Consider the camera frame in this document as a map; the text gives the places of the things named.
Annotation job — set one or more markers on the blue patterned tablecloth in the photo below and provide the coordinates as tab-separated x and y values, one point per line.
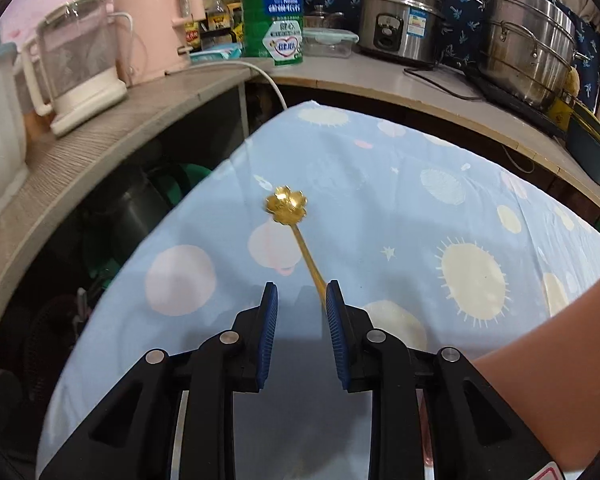
380	200

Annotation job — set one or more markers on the black induction cooker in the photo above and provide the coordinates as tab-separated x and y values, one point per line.
510	105

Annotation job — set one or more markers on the green milk powder can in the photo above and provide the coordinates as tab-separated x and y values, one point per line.
272	25

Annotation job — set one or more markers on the small steel lidded pot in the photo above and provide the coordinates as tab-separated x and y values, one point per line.
325	16

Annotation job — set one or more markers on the grey board counter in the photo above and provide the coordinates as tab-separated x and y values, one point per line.
380	85

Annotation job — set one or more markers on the white storage box blue lid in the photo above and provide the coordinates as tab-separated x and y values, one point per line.
0	135

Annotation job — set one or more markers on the steel steamer pot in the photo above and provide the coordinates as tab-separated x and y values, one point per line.
525	45

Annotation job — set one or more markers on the navy patterned cloth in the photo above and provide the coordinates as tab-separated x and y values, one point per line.
460	5

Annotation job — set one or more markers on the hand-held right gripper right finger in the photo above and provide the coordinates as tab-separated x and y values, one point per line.
336	340

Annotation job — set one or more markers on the pink electric kettle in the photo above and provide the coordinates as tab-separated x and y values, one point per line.
150	25

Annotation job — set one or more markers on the black electric fan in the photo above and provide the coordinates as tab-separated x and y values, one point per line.
55	345

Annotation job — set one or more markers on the white blender clear jar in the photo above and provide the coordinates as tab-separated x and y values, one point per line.
75	70

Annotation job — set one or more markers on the clear sauce bottle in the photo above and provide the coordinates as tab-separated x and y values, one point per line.
217	12

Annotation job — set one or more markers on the steel rice cooker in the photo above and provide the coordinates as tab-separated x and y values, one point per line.
400	25

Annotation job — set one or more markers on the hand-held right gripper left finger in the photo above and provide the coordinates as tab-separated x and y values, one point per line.
267	340

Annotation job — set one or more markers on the gold flower spoon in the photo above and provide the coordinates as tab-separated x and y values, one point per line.
285	205

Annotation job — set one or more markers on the green plastic basin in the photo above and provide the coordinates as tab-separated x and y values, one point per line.
180	185

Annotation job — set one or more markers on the blue bowl yellow inside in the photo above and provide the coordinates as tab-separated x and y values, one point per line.
597	127

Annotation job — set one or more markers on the blue wet wipes packet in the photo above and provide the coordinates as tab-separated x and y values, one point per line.
215	54

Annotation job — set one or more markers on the brown loofah sponge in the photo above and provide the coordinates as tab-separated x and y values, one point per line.
573	82

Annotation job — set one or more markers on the small red label bottle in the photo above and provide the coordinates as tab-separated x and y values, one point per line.
191	27

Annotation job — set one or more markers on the yellow tin can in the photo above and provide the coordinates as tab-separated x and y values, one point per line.
560	111

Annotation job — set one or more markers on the wooden side counter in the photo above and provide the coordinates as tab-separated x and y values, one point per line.
130	125

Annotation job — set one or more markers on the pink perforated utensil basket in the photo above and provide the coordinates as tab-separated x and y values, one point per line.
570	360

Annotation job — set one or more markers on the glass food container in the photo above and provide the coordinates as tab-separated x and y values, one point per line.
330	44

